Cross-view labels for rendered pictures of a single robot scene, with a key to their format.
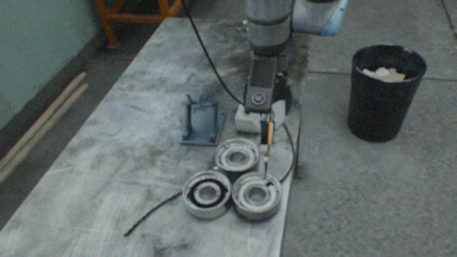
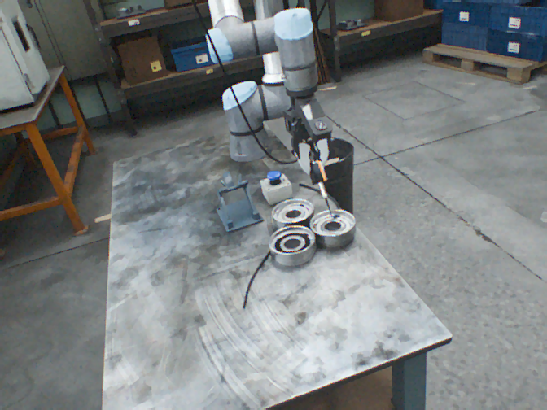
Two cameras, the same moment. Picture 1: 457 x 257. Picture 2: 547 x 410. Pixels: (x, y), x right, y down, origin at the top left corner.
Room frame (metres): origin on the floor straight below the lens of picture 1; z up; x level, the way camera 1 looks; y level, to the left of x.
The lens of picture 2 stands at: (-0.18, 0.48, 1.43)
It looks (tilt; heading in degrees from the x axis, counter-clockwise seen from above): 31 degrees down; 330
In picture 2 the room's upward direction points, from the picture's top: 11 degrees counter-clockwise
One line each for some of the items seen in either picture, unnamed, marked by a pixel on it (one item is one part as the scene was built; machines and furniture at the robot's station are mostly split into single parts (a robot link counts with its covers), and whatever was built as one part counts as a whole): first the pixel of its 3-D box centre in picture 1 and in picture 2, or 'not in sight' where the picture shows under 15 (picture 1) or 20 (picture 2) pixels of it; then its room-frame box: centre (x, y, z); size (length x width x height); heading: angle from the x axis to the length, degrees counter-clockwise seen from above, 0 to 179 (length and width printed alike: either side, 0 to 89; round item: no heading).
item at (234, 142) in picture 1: (237, 159); (293, 216); (0.59, -0.02, 0.82); 0.10 x 0.10 x 0.04
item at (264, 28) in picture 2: not in sight; (280, 33); (0.69, -0.12, 1.23); 0.11 x 0.11 x 0.08; 62
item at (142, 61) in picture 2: not in sight; (142, 57); (4.09, -0.86, 0.64); 0.49 x 0.40 x 0.37; 77
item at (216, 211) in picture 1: (208, 195); (293, 246); (0.50, 0.06, 0.82); 0.10 x 0.10 x 0.04
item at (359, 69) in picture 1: (380, 96); (325, 185); (1.48, -0.81, 0.21); 0.34 x 0.34 x 0.43
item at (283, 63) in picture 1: (268, 64); (303, 111); (0.60, -0.09, 1.07); 0.09 x 0.08 x 0.12; 165
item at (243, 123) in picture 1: (251, 115); (276, 187); (0.74, -0.07, 0.82); 0.08 x 0.07 x 0.05; 162
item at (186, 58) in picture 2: not in sight; (199, 52); (3.95, -1.37, 0.56); 0.52 x 0.38 x 0.22; 69
